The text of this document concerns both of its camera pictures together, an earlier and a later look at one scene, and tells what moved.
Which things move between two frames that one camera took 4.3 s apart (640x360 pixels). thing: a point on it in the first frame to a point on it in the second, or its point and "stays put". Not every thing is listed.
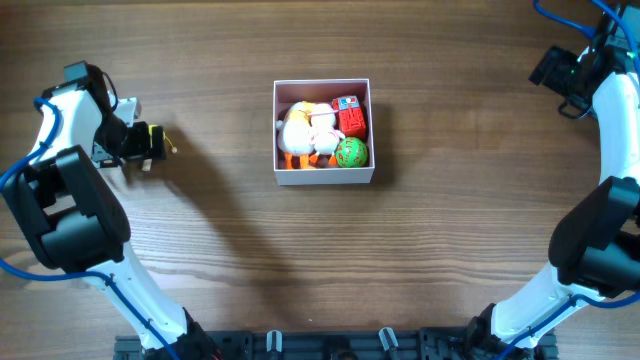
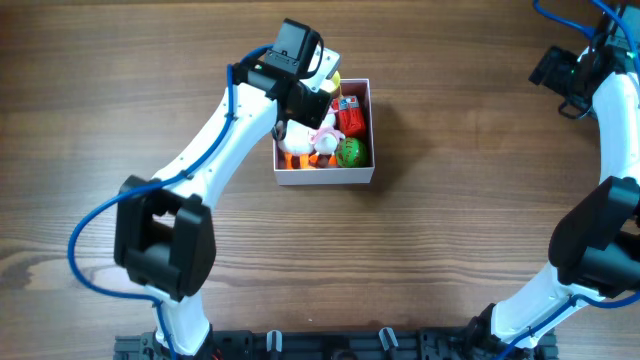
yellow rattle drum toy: (150, 133) to (337, 82)
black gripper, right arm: (545, 67) stays put
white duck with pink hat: (325, 137) stays put
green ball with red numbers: (351, 152) stays put
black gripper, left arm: (151, 141) to (307, 107)
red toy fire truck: (351, 116) stays put
